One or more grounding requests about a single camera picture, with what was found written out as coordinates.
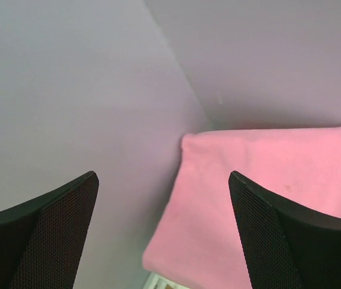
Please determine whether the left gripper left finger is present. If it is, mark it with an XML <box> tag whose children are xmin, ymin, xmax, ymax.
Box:
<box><xmin>0</xmin><ymin>171</ymin><xmax>99</xmax><ymax>288</ymax></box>

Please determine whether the pink t shirt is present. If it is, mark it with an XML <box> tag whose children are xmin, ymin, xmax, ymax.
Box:
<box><xmin>142</xmin><ymin>127</ymin><xmax>341</xmax><ymax>288</ymax></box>

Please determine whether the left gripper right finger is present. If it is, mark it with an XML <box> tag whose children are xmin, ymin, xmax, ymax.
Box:
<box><xmin>228</xmin><ymin>171</ymin><xmax>341</xmax><ymax>288</ymax></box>

